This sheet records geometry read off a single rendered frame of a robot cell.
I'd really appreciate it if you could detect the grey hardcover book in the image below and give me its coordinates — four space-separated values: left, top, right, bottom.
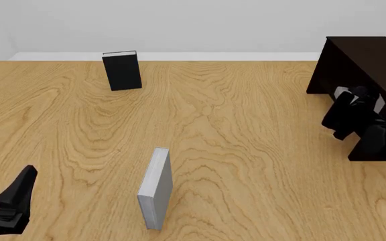
137 147 174 231

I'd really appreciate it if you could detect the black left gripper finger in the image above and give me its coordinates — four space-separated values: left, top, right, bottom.
0 165 38 220

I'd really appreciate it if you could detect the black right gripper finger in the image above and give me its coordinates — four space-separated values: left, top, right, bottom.
332 119 360 141
320 90 355 133

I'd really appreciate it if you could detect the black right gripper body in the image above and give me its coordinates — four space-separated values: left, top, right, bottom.
333 84 386 114

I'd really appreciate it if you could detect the dark wooden cabinet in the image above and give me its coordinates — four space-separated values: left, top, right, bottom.
306 36 386 162

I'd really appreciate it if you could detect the black hardcover book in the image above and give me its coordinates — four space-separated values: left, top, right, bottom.
101 50 143 92

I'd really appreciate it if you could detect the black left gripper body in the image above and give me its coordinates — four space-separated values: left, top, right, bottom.
0 212 31 238

